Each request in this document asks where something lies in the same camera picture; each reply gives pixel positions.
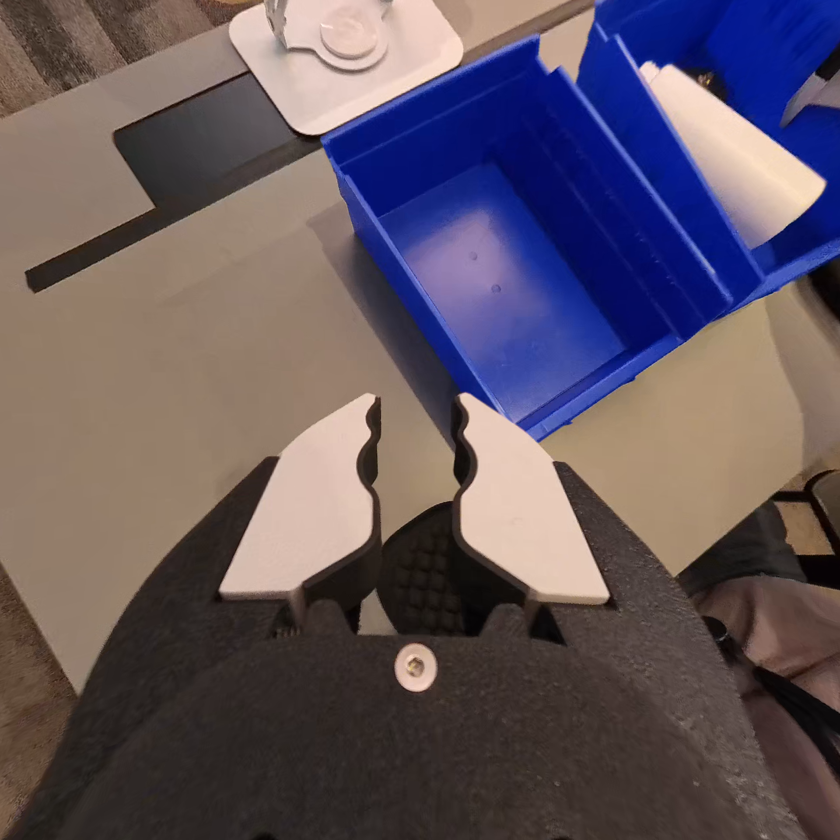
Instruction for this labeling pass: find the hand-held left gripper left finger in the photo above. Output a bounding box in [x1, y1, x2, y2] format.
[218, 394, 383, 623]

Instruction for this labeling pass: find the blue plastic bin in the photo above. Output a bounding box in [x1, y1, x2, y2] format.
[320, 33, 736, 442]
[576, 0, 840, 322]

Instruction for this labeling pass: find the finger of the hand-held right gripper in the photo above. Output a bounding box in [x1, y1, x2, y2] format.
[780, 62, 840, 129]

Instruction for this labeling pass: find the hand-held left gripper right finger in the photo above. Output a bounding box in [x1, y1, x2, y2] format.
[451, 392, 613, 643]

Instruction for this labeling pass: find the black lanyard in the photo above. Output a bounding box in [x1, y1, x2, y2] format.
[755, 666, 840, 769]

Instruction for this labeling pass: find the person's brown grey shirt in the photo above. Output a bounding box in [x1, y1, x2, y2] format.
[679, 502, 840, 840]

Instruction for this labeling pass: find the white plastic bottle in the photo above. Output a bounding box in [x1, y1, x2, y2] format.
[638, 60, 828, 250]

